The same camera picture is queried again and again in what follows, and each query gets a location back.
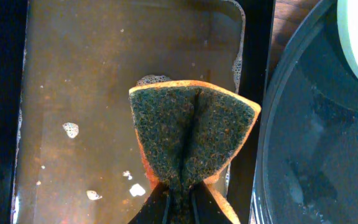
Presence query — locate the orange green scrub sponge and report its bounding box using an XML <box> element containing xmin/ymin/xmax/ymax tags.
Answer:
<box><xmin>128</xmin><ymin>80</ymin><xmax>262</xmax><ymax>224</ymax></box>

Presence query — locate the black rectangular water tray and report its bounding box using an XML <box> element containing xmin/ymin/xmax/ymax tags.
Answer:
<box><xmin>0</xmin><ymin>1</ymin><xmax>273</xmax><ymax>223</ymax></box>

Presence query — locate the black round serving tray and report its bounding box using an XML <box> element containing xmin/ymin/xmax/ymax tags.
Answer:
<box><xmin>252</xmin><ymin>1</ymin><xmax>358</xmax><ymax>223</ymax></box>

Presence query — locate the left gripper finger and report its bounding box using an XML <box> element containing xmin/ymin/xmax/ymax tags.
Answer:
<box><xmin>129</xmin><ymin>182</ymin><xmax>234</xmax><ymax>224</ymax></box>

